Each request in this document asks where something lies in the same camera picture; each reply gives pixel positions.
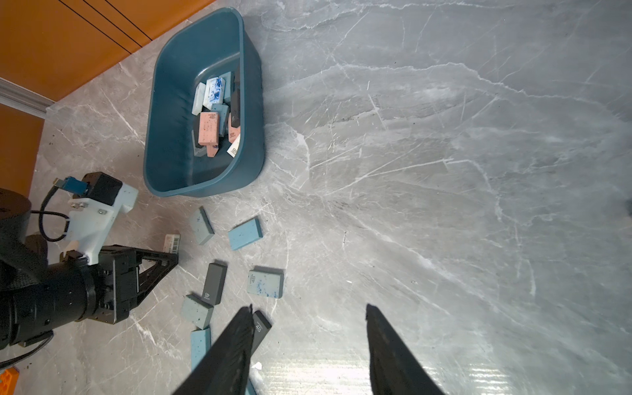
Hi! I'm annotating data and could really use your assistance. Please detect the light blue eraser bottom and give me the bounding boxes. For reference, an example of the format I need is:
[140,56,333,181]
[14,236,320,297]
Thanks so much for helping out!
[245,380,257,395]

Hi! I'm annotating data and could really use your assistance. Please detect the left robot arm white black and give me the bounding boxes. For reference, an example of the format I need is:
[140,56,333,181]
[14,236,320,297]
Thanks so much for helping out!
[1,189,179,349]

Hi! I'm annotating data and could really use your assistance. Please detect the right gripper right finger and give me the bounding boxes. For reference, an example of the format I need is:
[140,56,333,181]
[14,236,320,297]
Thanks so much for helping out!
[365,304,444,395]

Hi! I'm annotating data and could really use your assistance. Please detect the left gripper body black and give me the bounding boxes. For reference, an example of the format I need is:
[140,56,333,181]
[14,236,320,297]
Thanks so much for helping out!
[60,245,140,324]

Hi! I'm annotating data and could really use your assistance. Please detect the pink eraser bottom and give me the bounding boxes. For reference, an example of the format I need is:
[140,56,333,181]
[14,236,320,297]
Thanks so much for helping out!
[197,112,220,147]

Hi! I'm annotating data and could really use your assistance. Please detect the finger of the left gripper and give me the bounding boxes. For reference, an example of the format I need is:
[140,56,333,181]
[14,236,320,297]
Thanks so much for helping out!
[135,249,179,301]

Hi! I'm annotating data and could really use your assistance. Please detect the pink eraser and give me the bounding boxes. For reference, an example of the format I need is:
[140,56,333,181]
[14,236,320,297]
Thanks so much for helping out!
[197,112,220,147]
[228,118,240,143]
[206,145,219,157]

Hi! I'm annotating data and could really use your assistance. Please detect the white blue printed eraser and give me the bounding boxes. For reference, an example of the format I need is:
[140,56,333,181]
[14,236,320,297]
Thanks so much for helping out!
[202,77,226,110]

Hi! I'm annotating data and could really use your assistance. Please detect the teal eraser top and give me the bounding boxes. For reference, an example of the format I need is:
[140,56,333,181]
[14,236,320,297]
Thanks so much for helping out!
[228,217,263,251]

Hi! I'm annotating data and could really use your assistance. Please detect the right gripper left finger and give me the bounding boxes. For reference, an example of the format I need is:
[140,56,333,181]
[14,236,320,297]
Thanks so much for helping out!
[174,305,255,395]

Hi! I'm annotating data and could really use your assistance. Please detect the grey eraser middle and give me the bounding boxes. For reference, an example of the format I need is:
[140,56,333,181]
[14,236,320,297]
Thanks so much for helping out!
[180,295,214,329]

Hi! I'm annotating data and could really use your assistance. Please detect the dark teal storage box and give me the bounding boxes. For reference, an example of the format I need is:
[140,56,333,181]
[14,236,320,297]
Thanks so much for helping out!
[143,8,266,198]

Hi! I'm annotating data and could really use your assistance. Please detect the grey eraser top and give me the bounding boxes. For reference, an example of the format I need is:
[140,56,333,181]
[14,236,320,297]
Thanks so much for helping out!
[189,207,215,245]

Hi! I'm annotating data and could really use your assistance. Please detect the teal grey eraser centre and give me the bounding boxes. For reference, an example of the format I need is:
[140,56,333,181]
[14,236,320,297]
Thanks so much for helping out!
[247,269,284,299]

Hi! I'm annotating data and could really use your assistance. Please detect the black eraser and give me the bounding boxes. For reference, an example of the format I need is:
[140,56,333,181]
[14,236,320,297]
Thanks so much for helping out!
[230,72,240,128]
[201,263,227,306]
[252,310,273,354]

